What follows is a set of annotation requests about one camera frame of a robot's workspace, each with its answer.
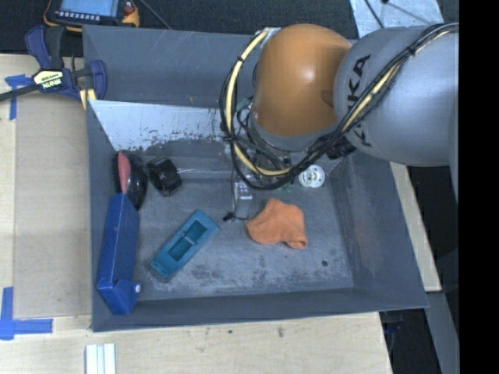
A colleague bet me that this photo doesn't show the grey metal bin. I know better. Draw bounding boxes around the grey metal bin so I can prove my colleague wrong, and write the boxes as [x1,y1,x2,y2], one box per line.
[81,24,430,333]

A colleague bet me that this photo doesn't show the white round plastic ring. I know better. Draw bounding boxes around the white round plastic ring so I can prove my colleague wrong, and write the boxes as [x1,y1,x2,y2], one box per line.
[298,164,326,189]

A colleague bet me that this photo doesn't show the teal rectangular plastic tray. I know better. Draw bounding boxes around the teal rectangular plastic tray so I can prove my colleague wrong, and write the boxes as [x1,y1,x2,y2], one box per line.
[148,208,221,283]

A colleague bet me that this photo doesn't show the black and red brush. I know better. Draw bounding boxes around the black and red brush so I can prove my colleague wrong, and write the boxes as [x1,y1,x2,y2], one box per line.
[112,150,150,212]

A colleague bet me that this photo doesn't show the orange cloth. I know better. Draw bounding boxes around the orange cloth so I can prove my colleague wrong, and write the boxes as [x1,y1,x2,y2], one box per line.
[244,197,310,250]

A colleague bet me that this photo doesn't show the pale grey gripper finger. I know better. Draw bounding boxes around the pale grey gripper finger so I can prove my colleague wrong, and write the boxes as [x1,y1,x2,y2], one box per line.
[233,181,253,221]

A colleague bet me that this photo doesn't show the black round roll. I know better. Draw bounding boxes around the black round roll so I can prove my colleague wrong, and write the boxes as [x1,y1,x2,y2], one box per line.
[146,155,183,198]

